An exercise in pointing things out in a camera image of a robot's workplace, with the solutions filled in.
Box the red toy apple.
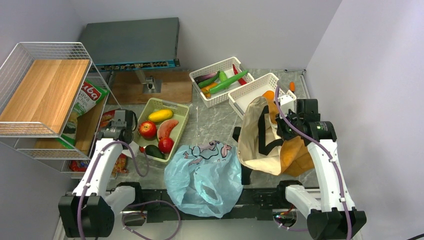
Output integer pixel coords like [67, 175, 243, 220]
[138, 120, 157, 139]

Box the yellow toy lemon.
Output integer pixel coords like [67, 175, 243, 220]
[148, 109, 174, 123]

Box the dark green toy avocado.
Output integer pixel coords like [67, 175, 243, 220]
[144, 144, 166, 160]

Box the toy watermelon slice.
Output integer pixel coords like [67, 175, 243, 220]
[156, 119, 179, 140]

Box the orange toy carrot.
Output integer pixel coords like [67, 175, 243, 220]
[262, 90, 275, 101]

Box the green cassava chips bag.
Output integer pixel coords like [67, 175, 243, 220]
[57, 79, 110, 149]

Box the yellow canvas tote bag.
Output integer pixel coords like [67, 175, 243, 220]
[237, 96, 315, 177]

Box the long green toy pepper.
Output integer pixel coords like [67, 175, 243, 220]
[210, 70, 249, 93]

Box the green toy vegetable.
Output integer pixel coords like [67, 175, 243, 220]
[198, 71, 220, 89]

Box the blue printed plastic grocery bag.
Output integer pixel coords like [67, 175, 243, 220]
[164, 140, 243, 218]

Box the red toy tomato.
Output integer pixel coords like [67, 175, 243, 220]
[158, 137, 174, 154]

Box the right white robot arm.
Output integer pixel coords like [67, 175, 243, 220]
[275, 99, 367, 240]

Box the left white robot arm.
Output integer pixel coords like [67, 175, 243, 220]
[58, 109, 144, 240]

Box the red snack packet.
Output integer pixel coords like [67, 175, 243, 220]
[98, 109, 116, 130]

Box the light green plastic basket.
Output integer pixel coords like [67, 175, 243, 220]
[133, 97, 189, 163]

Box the empty white plastic basket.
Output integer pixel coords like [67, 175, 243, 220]
[228, 73, 297, 119]

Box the red toy chili pepper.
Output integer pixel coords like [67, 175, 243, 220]
[232, 64, 248, 87]

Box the purple toy eggplant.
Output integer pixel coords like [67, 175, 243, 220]
[194, 72, 217, 84]

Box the orange toy ginger root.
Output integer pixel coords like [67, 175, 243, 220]
[201, 82, 218, 99]

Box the green toy cucumber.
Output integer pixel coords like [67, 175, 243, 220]
[218, 71, 228, 83]

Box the white basket with vegetables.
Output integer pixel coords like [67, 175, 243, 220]
[189, 56, 255, 108]

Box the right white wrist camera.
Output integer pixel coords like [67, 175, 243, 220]
[278, 94, 297, 116]

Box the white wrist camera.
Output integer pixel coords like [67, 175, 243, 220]
[278, 94, 297, 116]
[122, 141, 142, 159]

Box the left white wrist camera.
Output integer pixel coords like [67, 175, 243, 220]
[122, 141, 142, 159]

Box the orange handled screwdriver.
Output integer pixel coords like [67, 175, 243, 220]
[289, 81, 296, 93]

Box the grey metal camera stand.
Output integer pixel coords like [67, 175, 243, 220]
[135, 70, 163, 94]

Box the white wire shelf rack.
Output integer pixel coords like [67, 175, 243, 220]
[0, 42, 112, 179]

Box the grey network switch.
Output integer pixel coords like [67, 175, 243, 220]
[79, 17, 180, 72]

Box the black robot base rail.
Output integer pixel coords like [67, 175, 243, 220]
[121, 188, 295, 226]

